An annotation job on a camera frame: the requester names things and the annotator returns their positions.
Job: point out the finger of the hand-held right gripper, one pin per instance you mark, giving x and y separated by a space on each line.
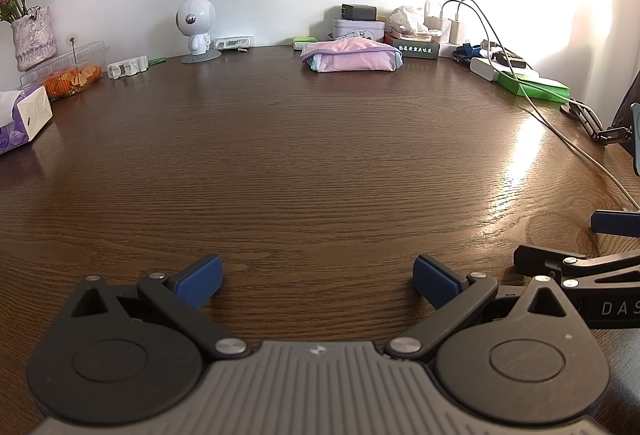
540 258
617 222

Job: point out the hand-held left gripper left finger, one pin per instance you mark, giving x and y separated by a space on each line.
199 281

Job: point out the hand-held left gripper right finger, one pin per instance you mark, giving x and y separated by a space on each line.
436 281

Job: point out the pink clothes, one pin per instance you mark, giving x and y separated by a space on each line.
350 56

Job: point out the black folding phone stand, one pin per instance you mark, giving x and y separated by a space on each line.
592 122

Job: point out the dark object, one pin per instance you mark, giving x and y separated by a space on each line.
632 100

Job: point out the green flat box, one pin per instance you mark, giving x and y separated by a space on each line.
540 87

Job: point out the black flat device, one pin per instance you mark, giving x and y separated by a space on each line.
512 59

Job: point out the white plastic clip gadget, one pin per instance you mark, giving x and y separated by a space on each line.
127 66

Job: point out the white power strip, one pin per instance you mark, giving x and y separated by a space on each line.
447 49

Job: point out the dark green labelled box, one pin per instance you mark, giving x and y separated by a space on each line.
415 49

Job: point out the orange peels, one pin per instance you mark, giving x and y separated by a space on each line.
70 81

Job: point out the purple tissue pack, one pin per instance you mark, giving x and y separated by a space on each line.
31 111

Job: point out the white rectangular gadget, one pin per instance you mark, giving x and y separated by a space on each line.
235 42

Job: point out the clear plastic container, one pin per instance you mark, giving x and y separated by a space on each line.
75 60

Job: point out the white tin box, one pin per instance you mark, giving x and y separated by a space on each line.
357 30

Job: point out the small green box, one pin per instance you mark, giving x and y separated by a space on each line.
305 40

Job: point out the white robot figurine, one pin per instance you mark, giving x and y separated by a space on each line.
196 17

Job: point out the crumpled white tissue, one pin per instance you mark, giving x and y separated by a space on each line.
407 19

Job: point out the thin metal pick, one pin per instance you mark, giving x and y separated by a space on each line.
74 46

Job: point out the black charger brick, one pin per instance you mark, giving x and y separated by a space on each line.
359 11

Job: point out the white wall charger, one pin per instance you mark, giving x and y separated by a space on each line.
458 32
435 22

